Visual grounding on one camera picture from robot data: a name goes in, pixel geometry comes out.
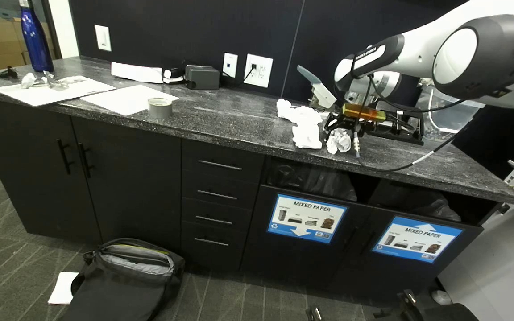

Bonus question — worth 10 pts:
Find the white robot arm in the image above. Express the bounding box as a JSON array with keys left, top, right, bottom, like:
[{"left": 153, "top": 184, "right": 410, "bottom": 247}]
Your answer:
[{"left": 331, "top": 0, "right": 514, "bottom": 111}]

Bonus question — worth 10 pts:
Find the grey tape roll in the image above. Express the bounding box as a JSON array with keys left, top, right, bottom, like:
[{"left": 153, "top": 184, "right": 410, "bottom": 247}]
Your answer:
[{"left": 148, "top": 97, "right": 171, "bottom": 115}]

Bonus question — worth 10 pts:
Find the white light switch plate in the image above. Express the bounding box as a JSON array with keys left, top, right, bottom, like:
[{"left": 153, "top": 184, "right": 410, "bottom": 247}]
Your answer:
[{"left": 94, "top": 25, "right": 112, "bottom": 52}]

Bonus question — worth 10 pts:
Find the white power strip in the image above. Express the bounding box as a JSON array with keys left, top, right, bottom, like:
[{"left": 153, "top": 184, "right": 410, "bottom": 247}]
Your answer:
[{"left": 110, "top": 63, "right": 171, "bottom": 84}]

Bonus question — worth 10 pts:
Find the white paper sheet right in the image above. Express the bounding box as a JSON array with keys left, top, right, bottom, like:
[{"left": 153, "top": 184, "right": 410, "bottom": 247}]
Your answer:
[{"left": 83, "top": 86, "right": 174, "bottom": 116}]

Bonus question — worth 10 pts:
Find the white paper sheet left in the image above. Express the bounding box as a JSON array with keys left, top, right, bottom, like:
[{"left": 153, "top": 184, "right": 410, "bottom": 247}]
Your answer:
[{"left": 0, "top": 74, "right": 112, "bottom": 107}]

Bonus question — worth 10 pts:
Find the right mixed paper sign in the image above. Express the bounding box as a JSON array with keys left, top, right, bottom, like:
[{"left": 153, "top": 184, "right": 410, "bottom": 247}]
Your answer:
[{"left": 372, "top": 216, "right": 462, "bottom": 264}]

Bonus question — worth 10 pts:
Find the grey black backpack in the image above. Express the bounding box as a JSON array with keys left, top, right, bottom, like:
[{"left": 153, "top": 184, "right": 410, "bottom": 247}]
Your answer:
[{"left": 65, "top": 238, "right": 185, "bottom": 321}]

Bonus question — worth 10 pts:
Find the orange black gripper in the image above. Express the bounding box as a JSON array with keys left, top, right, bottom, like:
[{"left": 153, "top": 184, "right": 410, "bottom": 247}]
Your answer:
[{"left": 324, "top": 104, "right": 387, "bottom": 134}]

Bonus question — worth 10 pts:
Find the black hole punch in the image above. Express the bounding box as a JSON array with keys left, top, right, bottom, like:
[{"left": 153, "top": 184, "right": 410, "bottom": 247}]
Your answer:
[{"left": 367, "top": 102, "right": 422, "bottom": 145}]

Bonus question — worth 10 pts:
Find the mixed paper sign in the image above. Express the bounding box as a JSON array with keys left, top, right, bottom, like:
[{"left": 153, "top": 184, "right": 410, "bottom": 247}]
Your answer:
[
  {"left": 372, "top": 216, "right": 462, "bottom": 264},
  {"left": 267, "top": 193, "right": 349, "bottom": 245}
]

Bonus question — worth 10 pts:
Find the white paper on floor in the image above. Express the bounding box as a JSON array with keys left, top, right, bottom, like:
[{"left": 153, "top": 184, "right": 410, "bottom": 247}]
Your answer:
[{"left": 48, "top": 272, "right": 78, "bottom": 305}]

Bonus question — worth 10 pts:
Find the left mixed paper sign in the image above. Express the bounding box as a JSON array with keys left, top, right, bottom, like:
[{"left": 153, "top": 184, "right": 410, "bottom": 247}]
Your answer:
[{"left": 267, "top": 193, "right": 349, "bottom": 245}]

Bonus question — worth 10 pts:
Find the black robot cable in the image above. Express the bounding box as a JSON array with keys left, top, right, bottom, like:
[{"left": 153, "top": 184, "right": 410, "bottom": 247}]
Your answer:
[{"left": 351, "top": 77, "right": 485, "bottom": 175}]

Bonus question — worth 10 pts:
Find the blue water bottle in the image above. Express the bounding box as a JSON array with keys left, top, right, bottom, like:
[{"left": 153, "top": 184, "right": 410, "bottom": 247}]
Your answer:
[{"left": 17, "top": 0, "right": 53, "bottom": 74}]

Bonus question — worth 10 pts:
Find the black power adapter box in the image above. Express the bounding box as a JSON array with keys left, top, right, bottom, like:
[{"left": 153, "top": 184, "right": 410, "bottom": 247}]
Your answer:
[{"left": 185, "top": 65, "right": 219, "bottom": 90}]

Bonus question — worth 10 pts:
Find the white paper sheet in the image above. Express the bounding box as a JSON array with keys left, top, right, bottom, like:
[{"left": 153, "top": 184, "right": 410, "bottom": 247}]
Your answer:
[
  {"left": 0, "top": 74, "right": 112, "bottom": 107},
  {"left": 83, "top": 86, "right": 174, "bottom": 116}
]

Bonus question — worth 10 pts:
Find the small white wall plate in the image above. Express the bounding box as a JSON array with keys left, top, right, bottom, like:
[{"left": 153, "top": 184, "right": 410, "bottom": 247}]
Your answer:
[{"left": 221, "top": 52, "right": 237, "bottom": 79}]

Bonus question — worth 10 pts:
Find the white double wall outlet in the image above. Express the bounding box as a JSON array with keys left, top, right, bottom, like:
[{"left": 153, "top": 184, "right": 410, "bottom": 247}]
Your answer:
[{"left": 242, "top": 54, "right": 272, "bottom": 88}]

